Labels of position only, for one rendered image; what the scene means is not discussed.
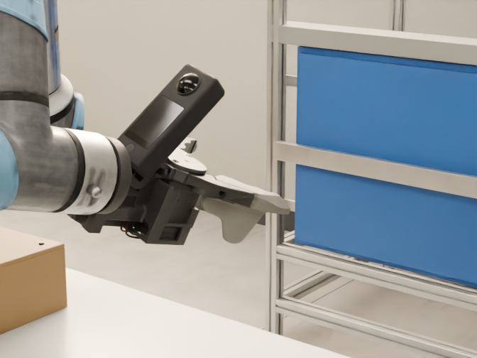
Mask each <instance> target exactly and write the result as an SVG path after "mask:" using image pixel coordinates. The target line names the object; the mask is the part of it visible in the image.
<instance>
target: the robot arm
mask: <svg viewBox="0 0 477 358"><path fill-rule="evenodd" d="M224 94H225V91H224V88H223V87H222V86H221V83H220V82H219V81H218V79H217V78H215V77H213V76H212V75H210V74H208V73H206V72H205V71H203V70H200V69H199V68H198V67H195V66H194V65H191V64H186V65H185V66H184V67H183V68H182V69H181V70H180V71H179V72H178V73H177V74H176V76H174V77H173V78H172V79H171V81H170V82H169V83H168V84H167V85H166V86H165V87H164V88H163V89H162V91H161V92H160V93H159V94H158V95H157V96H156V97H155V98H154V99H153V101H152V102H151V103H150V104H149V105H148V106H147V107H146V108H145V109H144V110H143V111H142V112H141V113H140V114H139V115H138V116H137V117H136V119H135V120H134V121H133V122H132V123H131V124H130V125H129V126H128V128H127V129H126V130H125V131H124V132H123V133H122V134H121V135H120V136H119V137H118V138H117V139H115V138H112V137H107V136H102V135H101V134H98V133H94V132H89V131H84V98H83V96H82V95H81V94H80V93H76V92H74V91H73V88H72V85H71V83H70V81H69V80H68V79H67V78H66V77H65V76H64V75H62V74H61V68H60V41H59V25H58V11H57V0H0V211H2V210H18V211H30V212H52V213H64V214H67V215H68V216H69V217H70V218H72V219H73V220H74V221H76V222H79V223H80V224H81V225H82V227H83V228H84V229H85V230H86V231H87V232H89V233H97V234H100V232H101V230H102V227H103V226H111V227H120V229H121V231H122V232H125V234H126V235H127V236H128V237H130V238H134V239H141V240H142V241H143V242H145V243H146V244H167V245H184V244H185V241H186V239H187V236H188V234H189V232H190V230H191V228H192V227H193V225H194V222H195V220H196V218H197V215H198V214H199V209H197V208H196V207H195V205H196V203H197V201H198V198H199V196H200V195H202V196H203V198H202V206H203V208H204V210H205V211H206V212H208V213H209V214H211V215H215V216H217V217H219V218H220V219H221V225H222V236H223V238H224V240H225V241H226V242H228V243H231V244H238V243H240V242H242V241H243V240H244V239H245V238H246V236H247V235H248V234H249V232H250V231H251V230H252V229H253V228H254V226H255V225H256V223H257V222H258V221H259V219H260V218H261V217H262V216H263V215H264V214H265V213H266V212H270V213H275V214H280V215H288V214H289V213H290V207H289V206H288V205H287V204H286V203H285V201H284V200H283V199H282V198H281V196H279V195H278V194H277V193H273V192H268V191H265V190H262V189H260V188H257V187H253V186H250V185H246V184H243V183H240V182H239V181H237V180H234V179H233V178H229V177H226V176H224V175H218V176H215V177H214V176H212V175H207V174H205V173H206V171H207V167H206V166H205V165H204V164H202V163H200V162H199V161H198V160H197V159H195V158H193V157H192V156H191V155H189V154H188V153H193V152H194V151H196V148H197V140H196V139H193V138H189V137H187V136H188V135H189V134H190V133H191V132H192V131H193V130H194V128H195V127H196V126H197V125H198V124H199V123H200V121H201V120H203V118H205V116H206V115H207V114H208V113H209V112H210V111H211V110H212V109H213V108H214V106H215V105H216V104H217V103H218V102H219V101H220V100H221V98H222V97H223V96H224ZM122 227H123V228H124V229H125V230H122ZM133 227H134V228H133ZM127 232H129V233H131V234H132V235H135V236H131V235H129V234H127ZM139 232H140V233H139Z"/></svg>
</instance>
